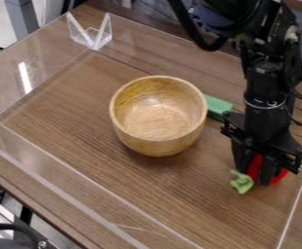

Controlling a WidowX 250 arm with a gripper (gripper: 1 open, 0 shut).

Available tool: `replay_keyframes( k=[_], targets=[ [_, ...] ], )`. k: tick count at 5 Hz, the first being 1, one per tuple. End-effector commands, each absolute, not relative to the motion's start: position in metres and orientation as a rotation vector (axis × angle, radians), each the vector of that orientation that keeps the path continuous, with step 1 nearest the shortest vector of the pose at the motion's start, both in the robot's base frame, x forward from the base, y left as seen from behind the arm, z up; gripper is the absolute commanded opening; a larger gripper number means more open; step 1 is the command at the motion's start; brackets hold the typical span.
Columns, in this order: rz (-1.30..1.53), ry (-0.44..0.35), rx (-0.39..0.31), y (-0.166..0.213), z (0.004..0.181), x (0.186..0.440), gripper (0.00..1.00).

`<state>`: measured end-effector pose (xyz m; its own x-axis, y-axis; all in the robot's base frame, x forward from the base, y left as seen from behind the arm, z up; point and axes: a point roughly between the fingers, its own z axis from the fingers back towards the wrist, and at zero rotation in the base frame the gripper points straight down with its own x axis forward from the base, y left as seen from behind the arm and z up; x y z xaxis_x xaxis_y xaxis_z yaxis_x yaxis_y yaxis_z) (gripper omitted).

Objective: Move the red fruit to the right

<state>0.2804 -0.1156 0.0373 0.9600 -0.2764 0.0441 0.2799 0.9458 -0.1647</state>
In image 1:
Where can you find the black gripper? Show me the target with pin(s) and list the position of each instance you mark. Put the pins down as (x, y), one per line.
(280, 151)

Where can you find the red plush strawberry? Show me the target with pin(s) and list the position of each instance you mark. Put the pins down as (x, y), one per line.
(244, 181)

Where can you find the green sponge block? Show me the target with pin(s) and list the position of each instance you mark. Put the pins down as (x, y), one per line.
(218, 106)

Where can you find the wooden bowl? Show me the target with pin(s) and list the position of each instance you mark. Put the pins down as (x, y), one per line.
(159, 113)

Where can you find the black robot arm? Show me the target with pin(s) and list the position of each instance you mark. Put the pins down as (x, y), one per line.
(263, 30)

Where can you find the black clamp base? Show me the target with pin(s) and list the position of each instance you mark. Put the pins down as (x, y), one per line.
(19, 236)

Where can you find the clear acrylic tray enclosure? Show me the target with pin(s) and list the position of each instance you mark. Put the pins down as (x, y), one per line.
(108, 170)

